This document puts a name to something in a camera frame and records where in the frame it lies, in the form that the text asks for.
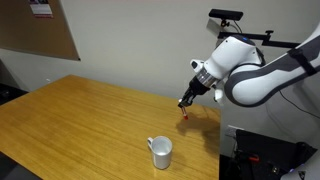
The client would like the paper notice on board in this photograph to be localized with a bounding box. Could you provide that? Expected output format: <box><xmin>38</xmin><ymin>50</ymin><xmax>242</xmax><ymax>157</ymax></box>
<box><xmin>28</xmin><ymin>0</ymin><xmax>53</xmax><ymax>18</ymax></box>

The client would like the white ceramic mug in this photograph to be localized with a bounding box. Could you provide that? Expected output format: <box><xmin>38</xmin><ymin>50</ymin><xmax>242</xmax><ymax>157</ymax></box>
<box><xmin>147</xmin><ymin>136</ymin><xmax>173</xmax><ymax>170</ymax></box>

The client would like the black camera on mount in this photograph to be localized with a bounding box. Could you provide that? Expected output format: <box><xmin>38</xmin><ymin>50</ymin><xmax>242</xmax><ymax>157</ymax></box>
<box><xmin>209</xmin><ymin>9</ymin><xmax>243</xmax><ymax>21</ymax></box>

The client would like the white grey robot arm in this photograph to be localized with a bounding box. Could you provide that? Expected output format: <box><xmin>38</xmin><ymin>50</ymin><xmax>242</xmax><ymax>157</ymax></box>
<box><xmin>178</xmin><ymin>25</ymin><xmax>320</xmax><ymax>108</ymax></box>

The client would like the black camera cable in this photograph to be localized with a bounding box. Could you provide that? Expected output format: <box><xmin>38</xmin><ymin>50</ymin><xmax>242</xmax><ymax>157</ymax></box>
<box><xmin>233</xmin><ymin>19</ymin><xmax>320</xmax><ymax>120</ymax></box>

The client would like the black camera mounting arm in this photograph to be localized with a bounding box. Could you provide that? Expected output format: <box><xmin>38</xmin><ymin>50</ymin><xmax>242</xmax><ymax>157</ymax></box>
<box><xmin>218</xmin><ymin>25</ymin><xmax>298</xmax><ymax>48</ymax></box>

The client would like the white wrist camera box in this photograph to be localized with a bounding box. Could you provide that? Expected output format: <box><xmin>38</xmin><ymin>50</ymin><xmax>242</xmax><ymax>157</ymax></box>
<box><xmin>190</xmin><ymin>59</ymin><xmax>204</xmax><ymax>73</ymax></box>

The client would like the black equipment case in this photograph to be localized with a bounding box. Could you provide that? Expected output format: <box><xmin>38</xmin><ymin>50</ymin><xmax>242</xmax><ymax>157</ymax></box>
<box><xmin>219</xmin><ymin>129</ymin><xmax>317</xmax><ymax>180</ymax></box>

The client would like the red white marker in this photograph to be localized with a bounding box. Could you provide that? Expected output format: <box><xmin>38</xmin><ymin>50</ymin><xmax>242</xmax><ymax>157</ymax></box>
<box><xmin>181</xmin><ymin>107</ymin><xmax>188</xmax><ymax>120</ymax></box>

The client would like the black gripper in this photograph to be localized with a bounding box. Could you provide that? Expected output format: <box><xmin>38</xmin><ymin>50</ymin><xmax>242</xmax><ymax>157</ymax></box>
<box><xmin>178</xmin><ymin>77</ymin><xmax>209</xmax><ymax>108</ymax></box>

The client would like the brown cork board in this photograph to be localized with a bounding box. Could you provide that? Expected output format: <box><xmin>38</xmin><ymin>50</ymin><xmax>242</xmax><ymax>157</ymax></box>
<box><xmin>0</xmin><ymin>0</ymin><xmax>80</xmax><ymax>61</ymax></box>

